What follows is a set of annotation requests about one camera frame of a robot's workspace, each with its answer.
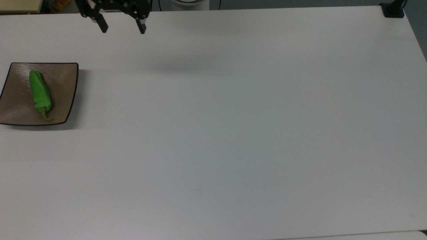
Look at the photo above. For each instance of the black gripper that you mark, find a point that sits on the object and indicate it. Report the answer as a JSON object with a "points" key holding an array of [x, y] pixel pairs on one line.
{"points": [[116, 5]]}

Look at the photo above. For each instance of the green chili pepper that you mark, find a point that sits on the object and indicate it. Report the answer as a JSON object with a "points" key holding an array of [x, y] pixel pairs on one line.
{"points": [[40, 93]]}

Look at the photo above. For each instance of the brown square ceramic plate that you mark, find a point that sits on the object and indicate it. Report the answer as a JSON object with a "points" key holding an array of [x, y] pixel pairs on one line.
{"points": [[16, 100]]}

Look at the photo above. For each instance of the orange object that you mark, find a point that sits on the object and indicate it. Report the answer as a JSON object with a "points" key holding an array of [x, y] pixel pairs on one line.
{"points": [[61, 4]]}

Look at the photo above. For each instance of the beige wooden desk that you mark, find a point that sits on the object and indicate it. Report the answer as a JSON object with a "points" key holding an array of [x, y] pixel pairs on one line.
{"points": [[16, 5]]}

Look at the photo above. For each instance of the black stand clamp base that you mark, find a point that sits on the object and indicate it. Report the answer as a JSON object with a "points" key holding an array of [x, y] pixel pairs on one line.
{"points": [[393, 11]]}

